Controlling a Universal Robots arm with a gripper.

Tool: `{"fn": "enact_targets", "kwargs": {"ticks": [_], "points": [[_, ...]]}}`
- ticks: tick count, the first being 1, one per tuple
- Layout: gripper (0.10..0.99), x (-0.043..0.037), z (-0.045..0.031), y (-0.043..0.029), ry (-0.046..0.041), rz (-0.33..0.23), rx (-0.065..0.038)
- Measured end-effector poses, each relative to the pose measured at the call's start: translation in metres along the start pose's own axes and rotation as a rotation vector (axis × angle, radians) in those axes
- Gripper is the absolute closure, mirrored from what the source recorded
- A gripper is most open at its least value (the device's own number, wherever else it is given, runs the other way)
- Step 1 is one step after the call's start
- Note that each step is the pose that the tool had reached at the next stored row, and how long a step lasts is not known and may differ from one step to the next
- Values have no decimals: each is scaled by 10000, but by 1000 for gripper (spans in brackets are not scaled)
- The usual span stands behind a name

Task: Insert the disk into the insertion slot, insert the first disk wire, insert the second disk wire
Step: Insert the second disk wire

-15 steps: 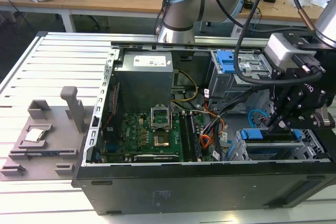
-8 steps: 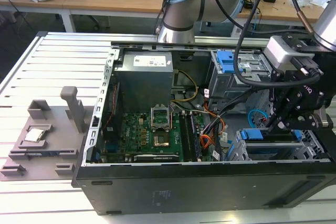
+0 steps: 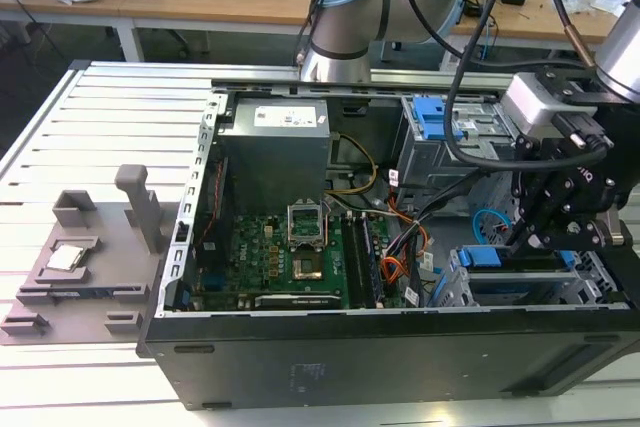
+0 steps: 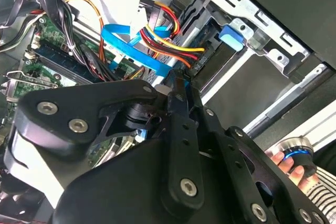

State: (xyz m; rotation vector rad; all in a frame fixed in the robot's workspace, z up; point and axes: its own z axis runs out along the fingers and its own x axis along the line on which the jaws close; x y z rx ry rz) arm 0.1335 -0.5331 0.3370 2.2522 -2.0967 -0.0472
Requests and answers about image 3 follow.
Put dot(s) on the CPU socket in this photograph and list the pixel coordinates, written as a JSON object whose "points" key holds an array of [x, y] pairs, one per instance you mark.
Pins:
{"points": [[307, 267]]}

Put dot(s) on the metal disk bay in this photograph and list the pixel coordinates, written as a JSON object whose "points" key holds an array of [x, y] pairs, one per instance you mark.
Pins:
{"points": [[595, 287]]}

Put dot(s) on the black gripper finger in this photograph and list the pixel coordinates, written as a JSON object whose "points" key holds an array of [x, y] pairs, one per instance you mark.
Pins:
{"points": [[547, 192], [575, 237]]}

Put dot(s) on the green RAM stick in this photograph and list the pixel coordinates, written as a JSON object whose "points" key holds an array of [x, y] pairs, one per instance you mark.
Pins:
{"points": [[372, 267]]}

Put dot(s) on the green motherboard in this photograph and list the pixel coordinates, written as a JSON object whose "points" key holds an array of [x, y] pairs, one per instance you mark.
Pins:
{"points": [[260, 247]]}

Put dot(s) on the grey power supply unit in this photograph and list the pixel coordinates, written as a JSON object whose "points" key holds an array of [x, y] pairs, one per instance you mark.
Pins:
{"points": [[280, 147]]}

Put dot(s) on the black RAM slot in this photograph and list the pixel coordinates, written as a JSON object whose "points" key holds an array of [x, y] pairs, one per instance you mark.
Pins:
{"points": [[352, 262]]}

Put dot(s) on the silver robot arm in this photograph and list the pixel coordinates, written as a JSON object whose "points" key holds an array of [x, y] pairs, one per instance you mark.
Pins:
{"points": [[350, 7]]}

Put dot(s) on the black PC case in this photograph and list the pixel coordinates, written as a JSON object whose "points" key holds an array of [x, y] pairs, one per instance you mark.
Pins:
{"points": [[350, 362]]}

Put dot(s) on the blue drive carrier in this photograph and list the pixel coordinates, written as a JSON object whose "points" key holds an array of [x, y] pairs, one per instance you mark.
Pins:
{"points": [[430, 119]]}

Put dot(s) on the metal locking lever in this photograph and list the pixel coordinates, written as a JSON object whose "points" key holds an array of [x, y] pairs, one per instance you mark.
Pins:
{"points": [[326, 222]]}

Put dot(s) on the silver CPU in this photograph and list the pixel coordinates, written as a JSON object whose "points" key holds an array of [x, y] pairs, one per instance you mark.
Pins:
{"points": [[66, 257]]}

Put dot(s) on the hard disk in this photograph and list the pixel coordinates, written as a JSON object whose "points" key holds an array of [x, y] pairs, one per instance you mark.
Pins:
{"points": [[480, 257]]}

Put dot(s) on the black graphics card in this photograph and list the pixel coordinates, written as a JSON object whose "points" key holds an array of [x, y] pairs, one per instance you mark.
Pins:
{"points": [[300, 301]]}

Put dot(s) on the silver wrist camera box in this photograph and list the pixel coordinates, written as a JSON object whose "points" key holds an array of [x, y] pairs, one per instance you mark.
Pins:
{"points": [[530, 102]]}

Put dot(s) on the grey parts rack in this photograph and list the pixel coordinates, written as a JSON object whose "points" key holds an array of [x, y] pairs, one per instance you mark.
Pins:
{"points": [[115, 257]]}

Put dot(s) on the metal drive cage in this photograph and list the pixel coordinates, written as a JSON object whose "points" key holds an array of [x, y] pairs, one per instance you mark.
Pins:
{"points": [[425, 162]]}

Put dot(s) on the wooden desk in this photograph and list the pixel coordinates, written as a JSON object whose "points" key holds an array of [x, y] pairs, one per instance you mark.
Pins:
{"points": [[540, 22], [200, 2]]}

